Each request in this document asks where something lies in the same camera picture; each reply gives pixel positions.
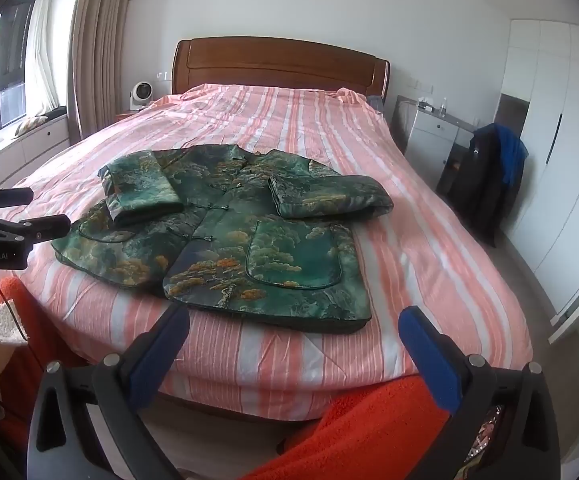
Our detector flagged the black cable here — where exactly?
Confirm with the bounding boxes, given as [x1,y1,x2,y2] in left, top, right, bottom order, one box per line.
[0,267,45,376]

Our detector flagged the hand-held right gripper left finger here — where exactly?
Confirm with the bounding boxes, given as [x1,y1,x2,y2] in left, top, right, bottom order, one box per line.
[26,302,193,480]

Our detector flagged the black jacket on chair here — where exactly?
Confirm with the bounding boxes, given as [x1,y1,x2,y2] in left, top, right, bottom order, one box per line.
[437,122,515,248]

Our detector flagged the window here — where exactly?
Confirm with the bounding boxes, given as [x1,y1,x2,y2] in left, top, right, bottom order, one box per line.
[0,0,38,161]

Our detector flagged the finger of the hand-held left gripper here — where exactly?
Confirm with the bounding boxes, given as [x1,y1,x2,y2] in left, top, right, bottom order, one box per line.
[0,186,34,211]
[0,214,72,244]

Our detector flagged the green patterned padded jacket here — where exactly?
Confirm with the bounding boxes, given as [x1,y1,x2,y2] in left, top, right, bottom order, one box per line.
[51,144,394,336]

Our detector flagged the bed with pink striped cover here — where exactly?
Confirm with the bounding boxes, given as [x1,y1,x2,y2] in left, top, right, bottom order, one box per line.
[0,82,535,423]

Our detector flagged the brown curtain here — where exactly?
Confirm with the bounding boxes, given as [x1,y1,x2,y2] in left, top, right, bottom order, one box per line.
[68,0,143,146]

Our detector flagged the white window seat cabinet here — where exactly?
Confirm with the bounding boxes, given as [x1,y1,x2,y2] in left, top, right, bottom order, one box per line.
[0,105,73,188]

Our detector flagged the white dresser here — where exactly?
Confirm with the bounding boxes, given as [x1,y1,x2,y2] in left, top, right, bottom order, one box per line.
[392,95,475,181]

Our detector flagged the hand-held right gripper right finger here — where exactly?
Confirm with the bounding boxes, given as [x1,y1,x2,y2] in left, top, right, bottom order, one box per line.
[398,305,563,480]

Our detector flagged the white sheer curtain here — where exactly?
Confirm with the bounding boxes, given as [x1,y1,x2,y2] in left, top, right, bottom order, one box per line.
[22,0,60,118]

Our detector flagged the light cushion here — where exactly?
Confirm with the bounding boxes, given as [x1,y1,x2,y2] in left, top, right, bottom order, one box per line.
[14,115,49,136]

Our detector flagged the blue garment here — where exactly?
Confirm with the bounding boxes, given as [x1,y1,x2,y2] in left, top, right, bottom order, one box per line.
[489,122,529,188]

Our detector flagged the orange fleece robe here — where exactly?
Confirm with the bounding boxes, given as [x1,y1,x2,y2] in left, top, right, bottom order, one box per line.
[0,275,453,480]

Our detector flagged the white wardrobe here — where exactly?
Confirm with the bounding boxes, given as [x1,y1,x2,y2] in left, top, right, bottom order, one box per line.
[499,19,579,316]

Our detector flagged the wooden headboard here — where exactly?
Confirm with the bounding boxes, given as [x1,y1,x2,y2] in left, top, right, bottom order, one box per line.
[171,36,391,100]

